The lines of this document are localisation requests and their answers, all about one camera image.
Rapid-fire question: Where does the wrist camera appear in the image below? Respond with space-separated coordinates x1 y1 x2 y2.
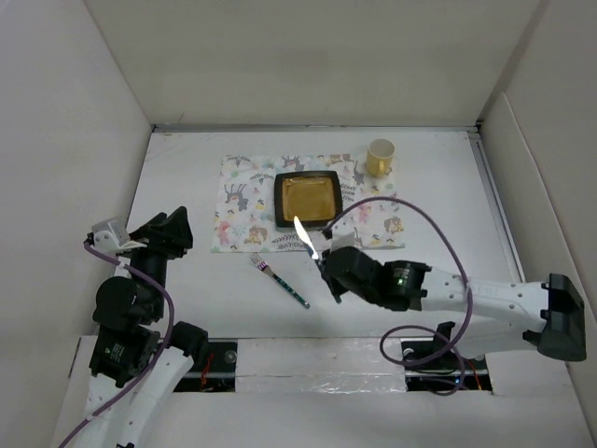
88 217 131 253
321 228 356 252

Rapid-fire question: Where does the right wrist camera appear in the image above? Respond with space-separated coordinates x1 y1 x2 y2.
321 228 356 252

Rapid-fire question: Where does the yellow ceramic mug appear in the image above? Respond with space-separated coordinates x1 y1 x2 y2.
366 139 396 177

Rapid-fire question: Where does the square black yellow plate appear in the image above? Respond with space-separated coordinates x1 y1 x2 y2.
273 170 343 229

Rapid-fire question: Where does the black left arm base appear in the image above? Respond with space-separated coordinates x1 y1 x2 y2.
174 339 238 393

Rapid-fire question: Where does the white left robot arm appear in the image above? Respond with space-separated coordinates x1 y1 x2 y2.
61 206 213 447

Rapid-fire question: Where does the knife with patterned handle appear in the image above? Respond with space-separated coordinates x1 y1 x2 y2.
293 216 324 273

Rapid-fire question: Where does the floral patterned cloth placemat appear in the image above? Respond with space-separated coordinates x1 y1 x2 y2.
212 153 406 252

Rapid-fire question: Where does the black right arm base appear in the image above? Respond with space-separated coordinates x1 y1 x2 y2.
401 336 493 396

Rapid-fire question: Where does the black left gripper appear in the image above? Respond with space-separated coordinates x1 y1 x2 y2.
122 204 191 317

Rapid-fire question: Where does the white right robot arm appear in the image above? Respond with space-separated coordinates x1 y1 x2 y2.
318 246 587 368

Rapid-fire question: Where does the fork with patterned handle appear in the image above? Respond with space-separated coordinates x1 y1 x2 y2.
250 253 311 310

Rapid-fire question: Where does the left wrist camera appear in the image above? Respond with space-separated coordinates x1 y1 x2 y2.
88 217 131 253

